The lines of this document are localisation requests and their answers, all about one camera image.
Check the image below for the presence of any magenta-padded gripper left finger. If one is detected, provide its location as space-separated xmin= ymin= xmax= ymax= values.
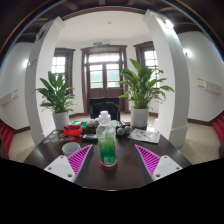
xmin=43 ymin=144 xmax=94 ymax=184

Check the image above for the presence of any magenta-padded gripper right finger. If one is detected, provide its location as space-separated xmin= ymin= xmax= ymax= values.
xmin=134 ymin=144 xmax=184 ymax=183

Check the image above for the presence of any clear bottle with green drink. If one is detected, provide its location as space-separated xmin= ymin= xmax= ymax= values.
xmin=95 ymin=110 xmax=118 ymax=167

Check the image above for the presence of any white ceramic mug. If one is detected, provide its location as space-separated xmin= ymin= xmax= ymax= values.
xmin=61 ymin=141 xmax=82 ymax=158

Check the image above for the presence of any printed paper leaflet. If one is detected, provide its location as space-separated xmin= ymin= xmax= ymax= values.
xmin=127 ymin=127 xmax=162 ymax=145

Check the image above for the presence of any red box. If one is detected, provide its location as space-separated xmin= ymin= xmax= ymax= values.
xmin=62 ymin=124 xmax=84 ymax=137

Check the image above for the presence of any black flat device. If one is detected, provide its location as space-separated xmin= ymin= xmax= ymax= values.
xmin=81 ymin=133 xmax=99 ymax=144

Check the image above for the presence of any small potted plant, white pot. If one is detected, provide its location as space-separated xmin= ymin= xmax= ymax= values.
xmin=34 ymin=70 xmax=76 ymax=131

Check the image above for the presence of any flat round red coaster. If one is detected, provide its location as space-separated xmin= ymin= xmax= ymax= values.
xmin=97 ymin=159 xmax=119 ymax=171

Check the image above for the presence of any brown tray of small packets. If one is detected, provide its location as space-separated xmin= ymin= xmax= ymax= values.
xmin=85 ymin=118 xmax=101 ymax=129

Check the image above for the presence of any large potted plant, white pot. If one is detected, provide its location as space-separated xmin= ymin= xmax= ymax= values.
xmin=118 ymin=58 xmax=175 ymax=128

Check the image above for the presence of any red carpeted staircase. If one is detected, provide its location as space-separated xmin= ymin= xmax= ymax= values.
xmin=212 ymin=113 xmax=224 ymax=144
xmin=0 ymin=119 xmax=15 ymax=154

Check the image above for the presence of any black chair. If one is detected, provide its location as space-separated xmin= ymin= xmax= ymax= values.
xmin=89 ymin=97 xmax=121 ymax=122

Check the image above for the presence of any brown glazed double door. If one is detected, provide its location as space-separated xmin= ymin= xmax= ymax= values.
xmin=80 ymin=44 xmax=129 ymax=116

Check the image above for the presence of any brown framed window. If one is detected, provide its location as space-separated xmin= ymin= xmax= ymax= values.
xmin=51 ymin=47 xmax=76 ymax=96
xmin=133 ymin=40 xmax=159 ymax=79

